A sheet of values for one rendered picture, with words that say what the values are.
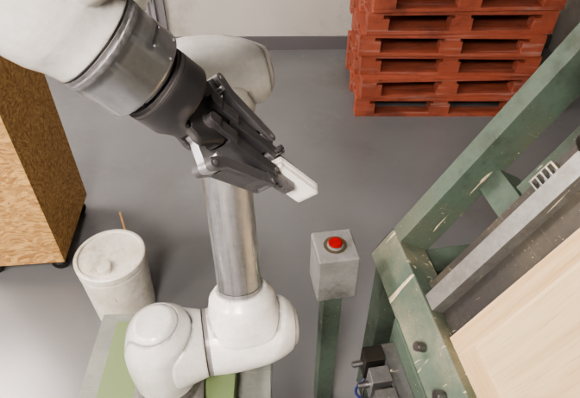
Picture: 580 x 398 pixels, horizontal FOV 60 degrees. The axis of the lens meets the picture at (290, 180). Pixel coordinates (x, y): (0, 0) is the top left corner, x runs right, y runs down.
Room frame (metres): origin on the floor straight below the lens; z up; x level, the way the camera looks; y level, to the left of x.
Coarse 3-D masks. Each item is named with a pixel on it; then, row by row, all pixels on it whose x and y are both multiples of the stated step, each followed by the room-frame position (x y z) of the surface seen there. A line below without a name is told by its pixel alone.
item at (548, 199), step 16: (576, 160) 0.86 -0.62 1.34; (560, 176) 0.85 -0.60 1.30; (576, 176) 0.83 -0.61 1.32; (544, 192) 0.85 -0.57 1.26; (560, 192) 0.82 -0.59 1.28; (576, 192) 0.82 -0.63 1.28; (528, 208) 0.84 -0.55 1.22; (544, 208) 0.81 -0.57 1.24; (512, 224) 0.83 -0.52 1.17; (528, 224) 0.81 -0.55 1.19; (496, 240) 0.83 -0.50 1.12; (512, 240) 0.81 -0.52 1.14; (480, 256) 0.82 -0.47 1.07; (496, 256) 0.80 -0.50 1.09; (464, 272) 0.81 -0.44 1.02; (480, 272) 0.80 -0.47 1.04; (432, 288) 0.83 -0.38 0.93; (448, 288) 0.80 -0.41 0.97; (464, 288) 0.79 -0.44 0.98; (432, 304) 0.80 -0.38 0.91; (448, 304) 0.79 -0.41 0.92
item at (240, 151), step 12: (216, 120) 0.40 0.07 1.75; (228, 132) 0.40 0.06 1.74; (228, 144) 0.40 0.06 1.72; (240, 144) 0.41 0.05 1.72; (228, 156) 0.41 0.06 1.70; (240, 156) 0.41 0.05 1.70; (252, 156) 0.41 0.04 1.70; (264, 156) 0.42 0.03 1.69; (264, 168) 0.41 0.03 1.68; (276, 168) 0.42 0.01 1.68
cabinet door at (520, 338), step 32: (576, 256) 0.69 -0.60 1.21; (512, 288) 0.72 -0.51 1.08; (544, 288) 0.68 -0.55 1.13; (576, 288) 0.64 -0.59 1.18; (480, 320) 0.70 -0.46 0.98; (512, 320) 0.66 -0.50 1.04; (544, 320) 0.62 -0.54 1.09; (576, 320) 0.59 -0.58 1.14; (480, 352) 0.64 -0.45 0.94; (512, 352) 0.60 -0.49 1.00; (544, 352) 0.57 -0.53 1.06; (576, 352) 0.54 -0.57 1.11; (480, 384) 0.57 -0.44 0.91; (512, 384) 0.54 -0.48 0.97; (544, 384) 0.51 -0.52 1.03; (576, 384) 0.49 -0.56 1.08
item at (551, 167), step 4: (548, 164) 0.91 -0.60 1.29; (552, 164) 0.90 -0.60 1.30; (556, 164) 0.90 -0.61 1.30; (544, 168) 0.90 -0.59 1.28; (548, 168) 0.90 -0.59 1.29; (552, 168) 0.91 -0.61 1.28; (556, 168) 0.88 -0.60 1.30; (540, 172) 0.90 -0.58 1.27; (544, 172) 0.91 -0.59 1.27; (548, 172) 0.91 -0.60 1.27; (552, 172) 0.89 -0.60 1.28; (536, 176) 0.90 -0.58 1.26; (540, 176) 0.90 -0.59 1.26; (544, 176) 0.89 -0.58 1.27; (548, 176) 0.90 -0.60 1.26; (532, 180) 0.90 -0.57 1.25; (536, 180) 0.90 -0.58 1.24; (540, 180) 0.89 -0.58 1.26; (544, 180) 0.90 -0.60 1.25; (532, 184) 0.89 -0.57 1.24; (536, 184) 0.90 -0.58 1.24; (540, 184) 0.88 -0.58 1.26; (536, 188) 0.88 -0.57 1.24
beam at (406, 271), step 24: (384, 240) 1.07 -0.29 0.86; (384, 264) 0.99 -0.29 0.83; (408, 264) 0.94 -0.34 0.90; (408, 288) 0.87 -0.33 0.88; (408, 312) 0.81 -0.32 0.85; (432, 312) 0.78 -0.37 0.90; (408, 336) 0.76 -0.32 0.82; (432, 336) 0.72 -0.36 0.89; (432, 360) 0.66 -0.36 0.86; (456, 360) 0.64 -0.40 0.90; (432, 384) 0.61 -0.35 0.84; (456, 384) 0.58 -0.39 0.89
